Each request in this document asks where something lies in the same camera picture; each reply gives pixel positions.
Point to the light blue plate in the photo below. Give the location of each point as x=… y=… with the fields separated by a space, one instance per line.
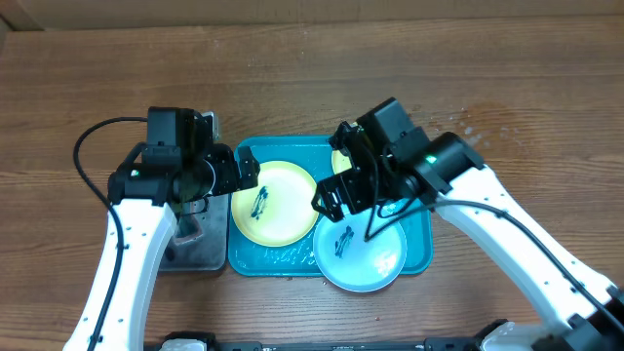
x=351 y=262

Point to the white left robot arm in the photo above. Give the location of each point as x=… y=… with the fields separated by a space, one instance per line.
x=115 y=313

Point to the black soapy water tray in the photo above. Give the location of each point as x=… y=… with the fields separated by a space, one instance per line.
x=208 y=253

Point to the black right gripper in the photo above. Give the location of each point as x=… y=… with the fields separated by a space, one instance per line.
x=338 y=190

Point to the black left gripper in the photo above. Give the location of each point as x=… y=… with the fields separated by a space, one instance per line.
x=230 y=180

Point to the pink green sponge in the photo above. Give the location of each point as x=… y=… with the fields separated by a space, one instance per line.
x=189 y=230

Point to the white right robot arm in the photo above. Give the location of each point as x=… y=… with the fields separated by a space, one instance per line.
x=579 y=308

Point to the yellow plate with stain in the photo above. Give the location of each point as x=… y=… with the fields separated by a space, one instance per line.
x=278 y=211

